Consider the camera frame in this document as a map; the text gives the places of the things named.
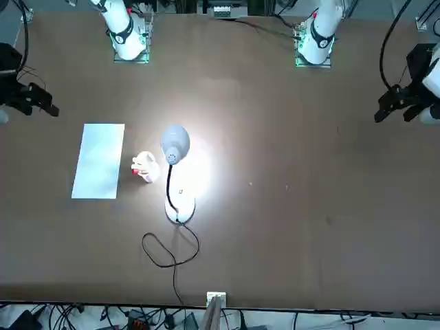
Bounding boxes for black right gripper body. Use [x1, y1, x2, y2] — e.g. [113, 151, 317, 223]
[0, 43, 32, 108]

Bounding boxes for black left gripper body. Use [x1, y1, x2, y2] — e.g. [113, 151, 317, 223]
[399, 43, 436, 102]

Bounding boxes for white gooseneck desk lamp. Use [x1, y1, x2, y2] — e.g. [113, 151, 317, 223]
[159, 124, 197, 226]

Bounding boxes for white paper sheet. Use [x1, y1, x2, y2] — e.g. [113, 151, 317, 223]
[70, 123, 126, 200]

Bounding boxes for clear plastic pen cup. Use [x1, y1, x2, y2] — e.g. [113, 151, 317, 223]
[131, 151, 161, 184]

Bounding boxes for power strip with red switches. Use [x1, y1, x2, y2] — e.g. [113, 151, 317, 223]
[126, 308, 154, 330]

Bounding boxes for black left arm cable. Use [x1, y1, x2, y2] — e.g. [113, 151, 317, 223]
[379, 0, 414, 91]

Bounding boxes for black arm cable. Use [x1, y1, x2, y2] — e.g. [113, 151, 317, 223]
[379, 0, 414, 91]
[12, 0, 34, 75]

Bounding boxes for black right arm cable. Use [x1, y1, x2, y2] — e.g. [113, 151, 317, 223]
[12, 0, 34, 75]

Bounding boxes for black left base cable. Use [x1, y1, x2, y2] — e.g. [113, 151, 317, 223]
[214, 16, 302, 41]

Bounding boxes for black lamp power cable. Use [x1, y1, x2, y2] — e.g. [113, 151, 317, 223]
[141, 222, 201, 307]

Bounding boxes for aluminium camera post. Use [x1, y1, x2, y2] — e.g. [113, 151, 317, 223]
[206, 291, 229, 330]

